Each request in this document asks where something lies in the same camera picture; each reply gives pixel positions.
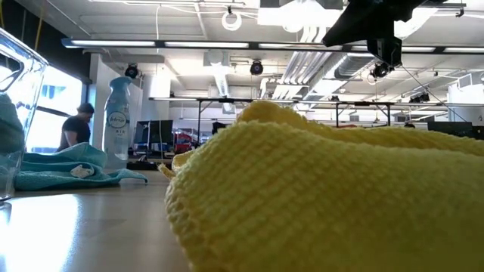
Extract yellow microfiber towel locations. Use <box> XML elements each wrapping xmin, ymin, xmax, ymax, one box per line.
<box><xmin>157</xmin><ymin>100</ymin><xmax>484</xmax><ymax>272</ymax></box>

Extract silver ceiling ducts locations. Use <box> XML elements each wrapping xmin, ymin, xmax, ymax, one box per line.
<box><xmin>281</xmin><ymin>51</ymin><xmax>375</xmax><ymax>86</ymax></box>

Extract black computer monitor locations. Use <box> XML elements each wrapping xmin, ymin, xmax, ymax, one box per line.
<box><xmin>134</xmin><ymin>119</ymin><xmax>174</xmax><ymax>147</ymax></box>
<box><xmin>427</xmin><ymin>120</ymin><xmax>484</xmax><ymax>141</ymax></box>

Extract black ceiling light track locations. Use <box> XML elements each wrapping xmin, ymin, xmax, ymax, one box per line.
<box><xmin>61</xmin><ymin>37</ymin><xmax>484</xmax><ymax>54</ymax></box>

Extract Febreze air freshener spray bottle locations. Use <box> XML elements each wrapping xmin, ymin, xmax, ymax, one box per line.
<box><xmin>102</xmin><ymin>76</ymin><xmax>134</xmax><ymax>170</ymax></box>

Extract person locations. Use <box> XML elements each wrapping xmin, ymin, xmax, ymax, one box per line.
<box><xmin>56</xmin><ymin>102</ymin><xmax>95</xmax><ymax>153</ymax></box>

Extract clear plastic basket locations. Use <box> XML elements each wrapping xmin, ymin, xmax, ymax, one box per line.
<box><xmin>0</xmin><ymin>28</ymin><xmax>49</xmax><ymax>202</ymax></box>

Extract large bright window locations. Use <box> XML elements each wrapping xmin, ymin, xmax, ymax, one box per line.
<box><xmin>25</xmin><ymin>66</ymin><xmax>85</xmax><ymax>155</ymax></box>

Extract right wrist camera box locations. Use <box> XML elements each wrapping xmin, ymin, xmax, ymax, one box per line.
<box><xmin>366</xmin><ymin>36</ymin><xmax>403</xmax><ymax>68</ymax></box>

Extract white hanging cable ring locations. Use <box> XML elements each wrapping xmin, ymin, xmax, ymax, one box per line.
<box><xmin>221</xmin><ymin>11</ymin><xmax>243</xmax><ymax>32</ymax></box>

